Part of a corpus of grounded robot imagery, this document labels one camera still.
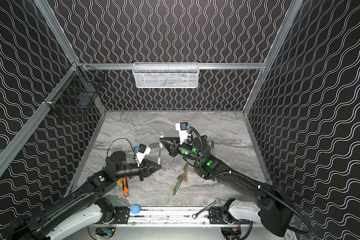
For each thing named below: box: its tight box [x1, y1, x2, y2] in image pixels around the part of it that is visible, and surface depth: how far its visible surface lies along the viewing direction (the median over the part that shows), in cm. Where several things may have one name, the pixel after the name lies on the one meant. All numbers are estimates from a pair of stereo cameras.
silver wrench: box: [192, 197, 222, 220], surface depth 80 cm
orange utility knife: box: [122, 177, 130, 195], surface depth 84 cm
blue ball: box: [129, 204, 141, 215], surface depth 76 cm
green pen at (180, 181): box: [175, 172, 185, 191], surface depth 87 cm
